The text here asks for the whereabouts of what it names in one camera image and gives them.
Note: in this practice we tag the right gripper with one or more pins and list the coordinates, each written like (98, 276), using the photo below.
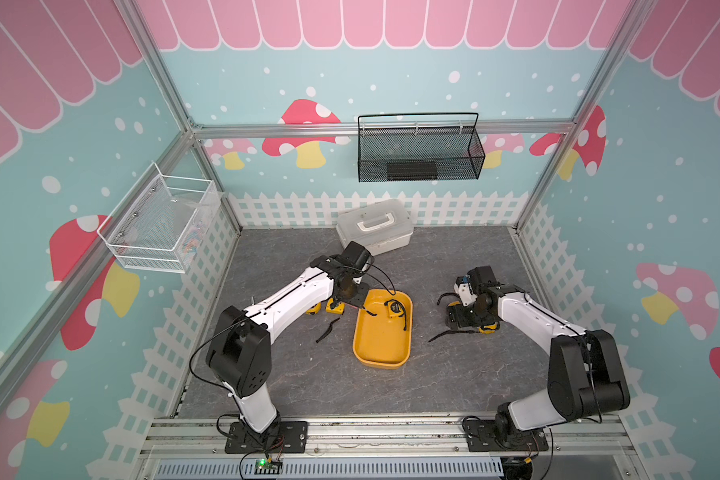
(460, 320)

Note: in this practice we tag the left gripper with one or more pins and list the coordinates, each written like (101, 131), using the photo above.
(359, 299)

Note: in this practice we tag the yellow plastic storage bin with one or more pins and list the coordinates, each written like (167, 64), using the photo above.
(378, 341)

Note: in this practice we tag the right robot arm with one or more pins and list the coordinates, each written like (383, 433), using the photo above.
(585, 375)

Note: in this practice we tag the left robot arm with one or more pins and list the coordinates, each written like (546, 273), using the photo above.
(239, 352)

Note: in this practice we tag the white plastic lidded case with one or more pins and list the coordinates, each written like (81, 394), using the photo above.
(379, 227)

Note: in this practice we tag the green lit circuit board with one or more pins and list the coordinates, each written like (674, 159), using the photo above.
(267, 466)

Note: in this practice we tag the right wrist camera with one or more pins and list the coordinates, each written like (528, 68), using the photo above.
(464, 291)

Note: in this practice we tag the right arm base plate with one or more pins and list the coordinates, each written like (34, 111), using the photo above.
(484, 435)

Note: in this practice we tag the black mesh wall basket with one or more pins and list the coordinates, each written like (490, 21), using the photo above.
(436, 146)

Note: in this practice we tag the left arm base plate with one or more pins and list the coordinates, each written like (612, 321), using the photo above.
(280, 437)

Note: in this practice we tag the grey slotted cable duct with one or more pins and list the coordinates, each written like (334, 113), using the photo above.
(336, 468)

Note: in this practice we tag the white wire wall basket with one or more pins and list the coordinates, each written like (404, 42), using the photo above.
(162, 222)

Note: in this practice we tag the aluminium mounting rail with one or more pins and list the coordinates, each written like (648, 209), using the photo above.
(391, 435)

